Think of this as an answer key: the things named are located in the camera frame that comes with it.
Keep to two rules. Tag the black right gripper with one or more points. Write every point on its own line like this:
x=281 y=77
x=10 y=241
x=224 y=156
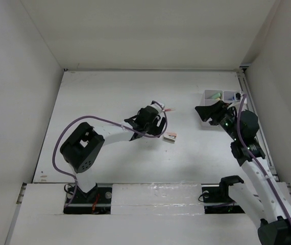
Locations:
x=215 y=112

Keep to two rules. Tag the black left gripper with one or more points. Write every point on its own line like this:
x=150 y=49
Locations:
x=155 y=130

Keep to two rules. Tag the green highlighter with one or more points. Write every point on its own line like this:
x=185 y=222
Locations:
x=215 y=96

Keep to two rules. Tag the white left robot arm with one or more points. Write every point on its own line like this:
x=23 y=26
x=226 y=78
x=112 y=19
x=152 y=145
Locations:
x=83 y=145

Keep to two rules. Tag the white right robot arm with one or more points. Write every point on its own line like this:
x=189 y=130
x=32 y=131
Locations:
x=268 y=208

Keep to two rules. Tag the pink white mini stapler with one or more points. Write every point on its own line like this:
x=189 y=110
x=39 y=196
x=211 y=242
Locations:
x=170 y=137

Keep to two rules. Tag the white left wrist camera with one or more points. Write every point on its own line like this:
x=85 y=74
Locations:
x=159 y=106

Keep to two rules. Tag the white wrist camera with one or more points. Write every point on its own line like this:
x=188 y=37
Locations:
x=159 y=106
x=236 y=100

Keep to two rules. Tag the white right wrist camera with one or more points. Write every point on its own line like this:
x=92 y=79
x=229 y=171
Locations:
x=236 y=100

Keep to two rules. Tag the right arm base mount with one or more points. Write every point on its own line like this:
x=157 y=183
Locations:
x=215 y=197

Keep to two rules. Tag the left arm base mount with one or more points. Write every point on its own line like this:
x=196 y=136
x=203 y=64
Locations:
x=97 y=202

